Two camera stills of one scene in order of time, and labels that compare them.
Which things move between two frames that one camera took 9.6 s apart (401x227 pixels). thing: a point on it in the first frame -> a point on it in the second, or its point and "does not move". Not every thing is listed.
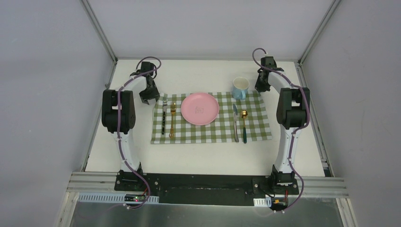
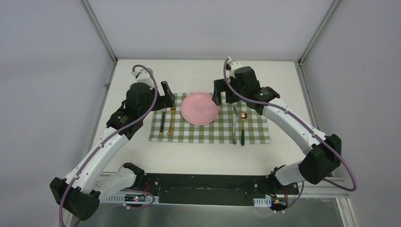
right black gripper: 259,88 -> 220,86
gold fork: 172,109 does not move
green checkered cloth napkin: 239,120 does not move
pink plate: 199,109 does not move
